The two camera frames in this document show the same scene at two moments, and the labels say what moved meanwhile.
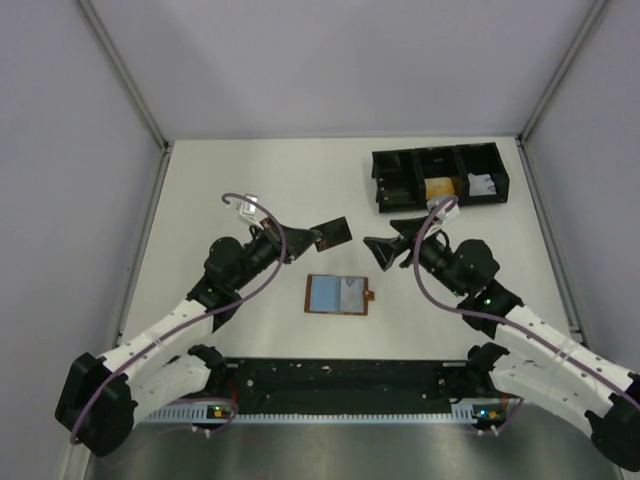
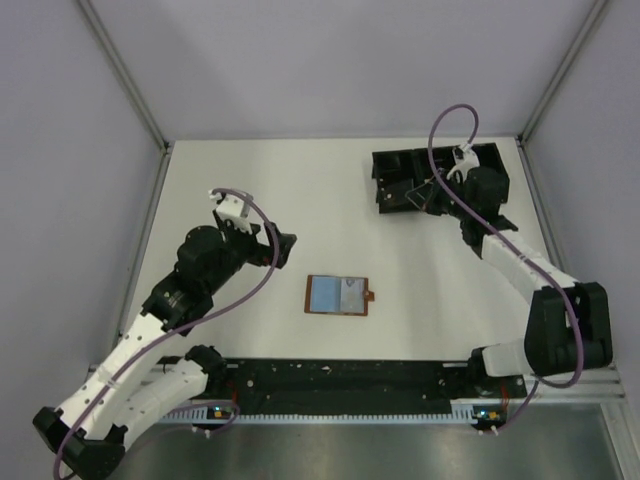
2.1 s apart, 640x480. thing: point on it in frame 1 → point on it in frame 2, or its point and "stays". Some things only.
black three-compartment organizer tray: (406, 179) stays
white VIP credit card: (352, 294) stays
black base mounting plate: (348, 383) stays
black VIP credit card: (333, 233) → (421, 194)
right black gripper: (407, 240) → (439, 198)
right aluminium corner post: (592, 17) stays
